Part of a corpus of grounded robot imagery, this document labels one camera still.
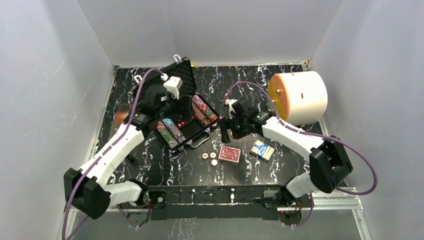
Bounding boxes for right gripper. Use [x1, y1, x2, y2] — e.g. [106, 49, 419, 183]
[217, 114, 250, 145]

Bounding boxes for red playing card deck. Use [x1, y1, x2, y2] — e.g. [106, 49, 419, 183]
[218, 146, 242, 164]

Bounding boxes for blue playing card deck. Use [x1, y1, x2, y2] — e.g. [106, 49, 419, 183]
[250, 140, 275, 162]

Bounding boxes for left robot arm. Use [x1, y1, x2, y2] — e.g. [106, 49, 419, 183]
[63, 85, 192, 220]

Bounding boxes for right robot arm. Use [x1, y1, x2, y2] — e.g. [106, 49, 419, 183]
[218, 99, 353, 207]

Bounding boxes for black poker chip case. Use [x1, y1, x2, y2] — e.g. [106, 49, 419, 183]
[133, 57, 221, 152]

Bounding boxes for brown chip row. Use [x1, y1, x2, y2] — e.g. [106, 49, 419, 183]
[191, 102, 211, 127]

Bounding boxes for blue grey chip row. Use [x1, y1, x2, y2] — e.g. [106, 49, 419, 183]
[161, 118, 186, 144]

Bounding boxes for red green chip row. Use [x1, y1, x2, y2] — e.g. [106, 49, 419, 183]
[156, 120, 178, 149]

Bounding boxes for white poker chip upper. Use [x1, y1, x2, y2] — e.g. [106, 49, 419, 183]
[209, 152, 217, 160]

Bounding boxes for white poker chip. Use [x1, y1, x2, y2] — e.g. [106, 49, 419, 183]
[210, 159, 219, 168]
[209, 152, 217, 160]

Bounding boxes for brown poker chip left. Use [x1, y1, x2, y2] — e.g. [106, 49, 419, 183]
[200, 152, 210, 161]

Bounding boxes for white poker chip lower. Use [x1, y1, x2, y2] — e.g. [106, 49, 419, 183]
[210, 159, 219, 168]

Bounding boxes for dark book with orange cover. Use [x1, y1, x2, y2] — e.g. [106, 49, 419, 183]
[111, 103, 132, 131]

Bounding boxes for white orange cylindrical drum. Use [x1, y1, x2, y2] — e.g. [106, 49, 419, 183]
[267, 71, 328, 126]

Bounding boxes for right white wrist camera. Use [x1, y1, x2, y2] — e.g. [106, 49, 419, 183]
[223, 99, 238, 119]

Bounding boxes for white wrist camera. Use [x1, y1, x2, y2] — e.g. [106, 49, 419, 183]
[160, 73, 183, 100]
[223, 99, 238, 119]

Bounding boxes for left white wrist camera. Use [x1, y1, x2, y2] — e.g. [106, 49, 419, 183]
[160, 73, 183, 100]

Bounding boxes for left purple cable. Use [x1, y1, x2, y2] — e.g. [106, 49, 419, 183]
[61, 67, 167, 240]

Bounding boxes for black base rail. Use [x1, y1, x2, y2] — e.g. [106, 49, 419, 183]
[114, 183, 332, 222]

